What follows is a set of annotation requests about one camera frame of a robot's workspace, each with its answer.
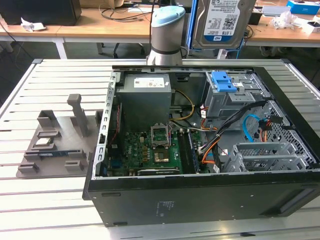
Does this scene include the black cable bundle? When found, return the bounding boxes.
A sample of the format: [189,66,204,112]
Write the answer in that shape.
[197,98,276,157]

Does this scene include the grey power supply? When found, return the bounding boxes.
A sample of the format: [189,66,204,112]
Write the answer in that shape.
[115,73,174,126]

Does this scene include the small white box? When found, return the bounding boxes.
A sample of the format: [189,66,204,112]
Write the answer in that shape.
[301,21,320,35]

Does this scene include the small black box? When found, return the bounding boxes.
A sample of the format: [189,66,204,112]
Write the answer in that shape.
[249,11,264,26]

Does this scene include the wire locking lever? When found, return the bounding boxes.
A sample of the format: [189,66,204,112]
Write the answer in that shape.
[167,123,175,148]

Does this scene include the grey white wires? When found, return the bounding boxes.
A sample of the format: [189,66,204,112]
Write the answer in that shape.
[169,119,218,133]

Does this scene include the clear plastic bags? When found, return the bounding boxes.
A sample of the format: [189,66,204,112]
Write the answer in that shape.
[271,11,305,31]

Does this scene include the blue RAM stick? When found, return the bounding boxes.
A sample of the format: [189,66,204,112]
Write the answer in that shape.
[24,149,85,159]

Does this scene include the grey metal disk bay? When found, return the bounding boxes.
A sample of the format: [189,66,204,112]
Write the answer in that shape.
[223,142,310,174]

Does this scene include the flat grey tray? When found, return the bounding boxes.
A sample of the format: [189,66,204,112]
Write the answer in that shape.
[261,5,292,17]

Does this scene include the large black box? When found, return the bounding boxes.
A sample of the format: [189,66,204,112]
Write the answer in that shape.
[0,0,82,26]

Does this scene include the grey drive cage blue latch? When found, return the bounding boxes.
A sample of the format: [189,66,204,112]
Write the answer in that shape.
[201,70,266,121]

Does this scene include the black open PC case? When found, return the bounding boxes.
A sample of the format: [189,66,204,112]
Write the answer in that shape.
[82,58,320,228]

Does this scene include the yellow wires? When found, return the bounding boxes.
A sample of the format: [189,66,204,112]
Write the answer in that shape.
[172,89,196,121]

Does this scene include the green motherboard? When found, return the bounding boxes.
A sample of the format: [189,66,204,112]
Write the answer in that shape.
[104,124,210,177]

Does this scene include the blue flat data wire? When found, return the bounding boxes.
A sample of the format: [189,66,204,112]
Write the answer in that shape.
[241,113,262,145]

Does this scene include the blue cardboard box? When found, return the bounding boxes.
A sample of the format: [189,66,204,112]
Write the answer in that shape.
[286,0,320,15]

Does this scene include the silver CPU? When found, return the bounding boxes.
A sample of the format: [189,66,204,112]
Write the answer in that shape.
[34,137,55,147]

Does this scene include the power wire black connector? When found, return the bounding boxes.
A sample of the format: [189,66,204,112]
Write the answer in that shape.
[258,118,273,145]

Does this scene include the wooden desk white frame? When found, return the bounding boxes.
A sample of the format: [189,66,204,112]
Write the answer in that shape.
[239,0,320,60]
[0,0,193,60]

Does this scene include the crumpled white paper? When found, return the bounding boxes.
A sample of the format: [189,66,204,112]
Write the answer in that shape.
[20,16,47,32]

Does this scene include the CPU socket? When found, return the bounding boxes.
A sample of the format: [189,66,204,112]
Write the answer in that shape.
[153,149,171,164]

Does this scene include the grey parts rack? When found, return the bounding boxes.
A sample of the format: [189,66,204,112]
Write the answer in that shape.
[16,93,105,180]

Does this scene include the black RAM slot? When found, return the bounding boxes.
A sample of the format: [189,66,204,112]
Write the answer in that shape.
[189,131,200,174]
[178,131,188,174]
[182,131,192,174]
[186,131,196,174]

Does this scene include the black graphics card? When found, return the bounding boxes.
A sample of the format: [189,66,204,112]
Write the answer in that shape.
[136,167,182,176]

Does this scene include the metal socket cover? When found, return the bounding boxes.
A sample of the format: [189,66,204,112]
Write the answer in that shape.
[149,124,169,149]

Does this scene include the hard disk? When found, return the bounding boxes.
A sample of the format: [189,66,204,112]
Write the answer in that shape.
[186,0,258,60]

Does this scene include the orange wire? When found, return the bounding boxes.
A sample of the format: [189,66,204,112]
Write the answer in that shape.
[199,139,219,165]

